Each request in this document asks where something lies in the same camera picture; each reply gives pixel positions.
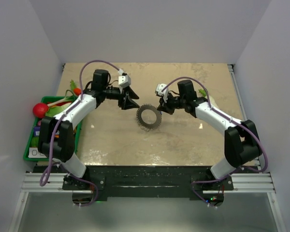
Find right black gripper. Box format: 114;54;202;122
157;91;186;116

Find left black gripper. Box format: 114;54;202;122
103;86;140;111

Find metal disc with keyrings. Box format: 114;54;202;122
136;104;162;130

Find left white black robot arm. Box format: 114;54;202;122
38;69;139;189

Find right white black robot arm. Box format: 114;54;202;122
155;80;261;190

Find white toy vegetable green leaves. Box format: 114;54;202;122
198;89;219;109

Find orange toy carrot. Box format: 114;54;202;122
70;80;81;96

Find toy bok choy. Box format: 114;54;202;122
44;90;78;117

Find green plastic crate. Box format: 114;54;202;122
23;96;76;162

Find red toy radish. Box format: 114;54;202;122
32;102;49;118

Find purple box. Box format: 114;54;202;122
33;126;41;137

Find green toy pepper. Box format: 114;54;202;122
30;137;39;147

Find white silver packet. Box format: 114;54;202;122
28;147;47;159

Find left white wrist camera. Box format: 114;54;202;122
118;74;131;89

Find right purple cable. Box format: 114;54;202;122
160;76;269;174

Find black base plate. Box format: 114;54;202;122
32;165;241;203

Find aluminium rail frame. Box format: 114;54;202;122
8;172;92;232

